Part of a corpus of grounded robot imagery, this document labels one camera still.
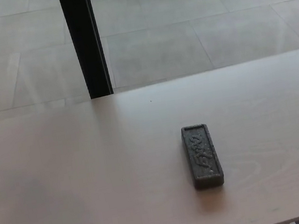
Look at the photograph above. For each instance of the dark grey whiteboard eraser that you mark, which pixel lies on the dark grey whiteboard eraser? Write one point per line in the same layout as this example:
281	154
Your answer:
202	154

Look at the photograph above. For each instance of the black vertical window frame post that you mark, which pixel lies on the black vertical window frame post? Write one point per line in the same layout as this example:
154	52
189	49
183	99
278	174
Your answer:
84	42

